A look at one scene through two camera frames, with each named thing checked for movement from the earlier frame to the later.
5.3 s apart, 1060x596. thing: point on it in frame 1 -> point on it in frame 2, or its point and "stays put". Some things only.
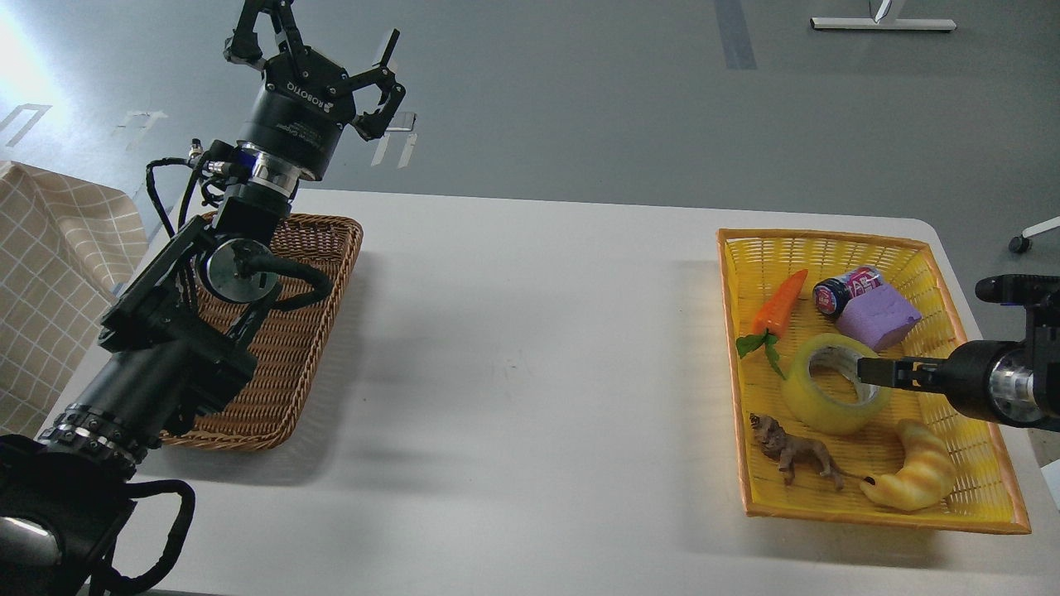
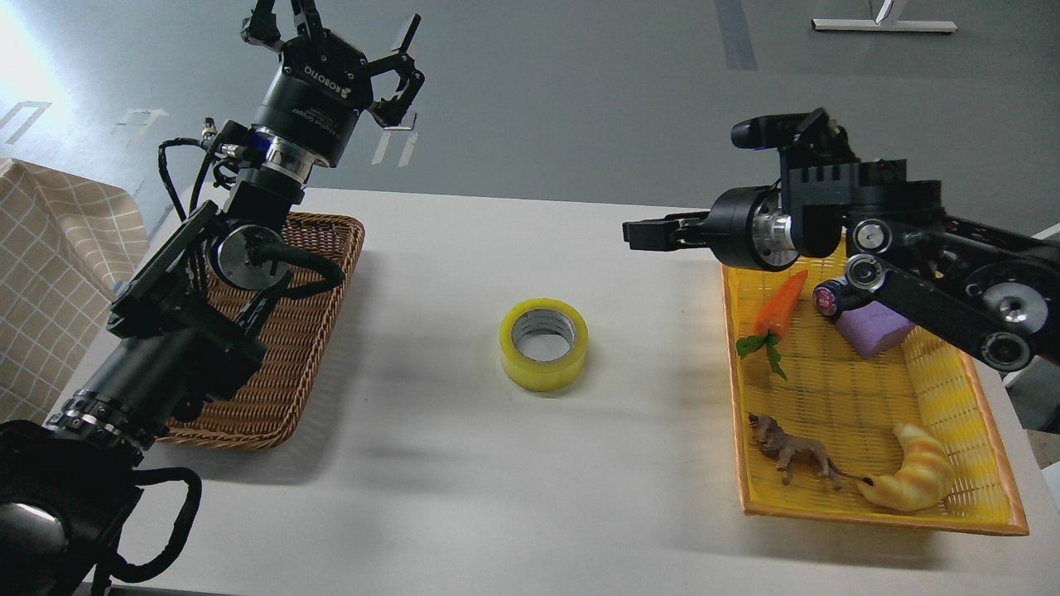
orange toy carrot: (770, 318) stays put
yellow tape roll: (838, 353) -> (544, 344)
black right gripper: (967, 376) -> (745, 228)
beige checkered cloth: (67, 249) stays put
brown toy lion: (789, 450) stays put
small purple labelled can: (831, 294) stays put
